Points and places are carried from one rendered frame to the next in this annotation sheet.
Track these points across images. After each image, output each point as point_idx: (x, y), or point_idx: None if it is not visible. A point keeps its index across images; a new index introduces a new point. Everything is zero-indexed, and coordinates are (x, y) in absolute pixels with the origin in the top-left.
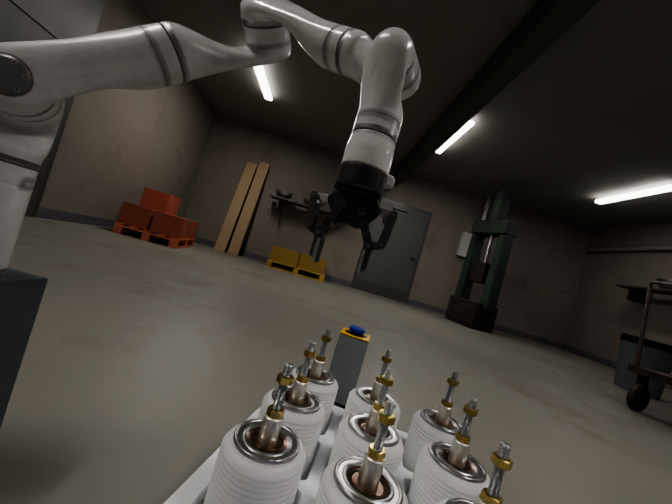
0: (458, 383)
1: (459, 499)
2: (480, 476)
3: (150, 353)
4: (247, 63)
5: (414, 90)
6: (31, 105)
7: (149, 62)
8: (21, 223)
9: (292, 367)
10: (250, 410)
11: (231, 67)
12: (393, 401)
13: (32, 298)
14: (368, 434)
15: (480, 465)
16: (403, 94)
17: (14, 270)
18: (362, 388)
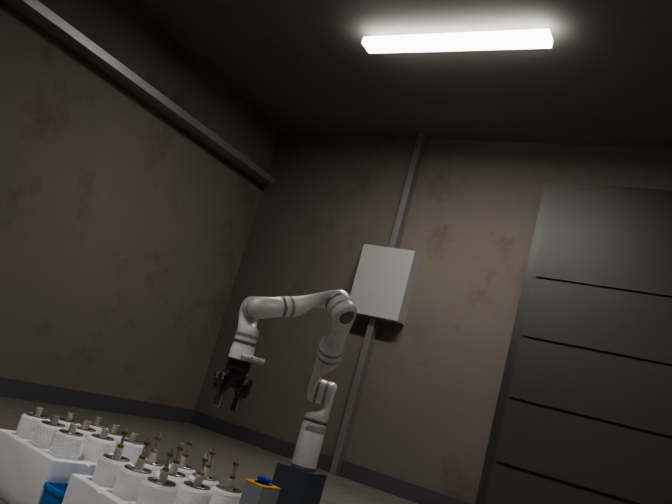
0: (167, 453)
1: (127, 460)
2: (126, 465)
3: None
4: (331, 331)
5: (249, 310)
6: (308, 395)
7: (316, 358)
8: (309, 446)
9: (189, 438)
10: None
11: (330, 338)
12: (189, 484)
13: (301, 481)
14: (169, 470)
15: (129, 468)
16: (250, 315)
17: (313, 473)
18: (207, 487)
